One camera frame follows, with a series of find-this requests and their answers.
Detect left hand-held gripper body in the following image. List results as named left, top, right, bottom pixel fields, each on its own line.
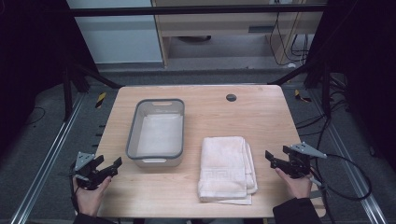
left=73, top=151, right=109, bottom=191

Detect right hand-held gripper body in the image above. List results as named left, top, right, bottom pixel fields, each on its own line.
left=279, top=141, right=328, bottom=180

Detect person's right hand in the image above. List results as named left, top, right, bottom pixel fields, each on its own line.
left=275, top=167, right=314, bottom=201

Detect person's left hand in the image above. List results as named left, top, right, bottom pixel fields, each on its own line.
left=72, top=175, right=113, bottom=217

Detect grey plastic basin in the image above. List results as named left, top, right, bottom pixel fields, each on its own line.
left=125, top=98, right=186, bottom=169

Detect folded pale pink towel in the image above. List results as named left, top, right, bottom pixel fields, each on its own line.
left=197, top=135, right=259, bottom=206

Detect yellow black striped tape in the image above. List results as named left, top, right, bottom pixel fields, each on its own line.
left=94, top=91, right=107, bottom=109
left=293, top=89, right=313, bottom=104

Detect black metal stand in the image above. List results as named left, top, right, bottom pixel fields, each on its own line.
left=268, top=60, right=333, bottom=119
left=61, top=60, right=124, bottom=123

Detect black curtain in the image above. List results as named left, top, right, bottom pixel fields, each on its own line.
left=0, top=0, right=98, bottom=157
left=306, top=0, right=396, bottom=172

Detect white cabinet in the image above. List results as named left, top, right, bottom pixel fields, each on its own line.
left=66, top=0, right=164, bottom=65

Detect wooden desk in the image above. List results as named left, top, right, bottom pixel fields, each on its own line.
left=150, top=0, right=329, bottom=68

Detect black horizontal bar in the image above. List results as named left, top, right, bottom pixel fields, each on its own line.
left=69, top=4, right=329, bottom=18

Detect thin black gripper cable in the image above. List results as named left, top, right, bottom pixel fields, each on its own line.
left=68, top=161, right=80, bottom=216

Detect metal floor rail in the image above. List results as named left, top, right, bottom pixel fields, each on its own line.
left=307, top=89, right=389, bottom=224
left=8, top=92, right=88, bottom=224

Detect black floor cables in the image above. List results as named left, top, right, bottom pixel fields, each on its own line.
left=294, top=74, right=351, bottom=138

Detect black hanging cables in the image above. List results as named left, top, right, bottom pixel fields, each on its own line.
left=268, top=11, right=310, bottom=67

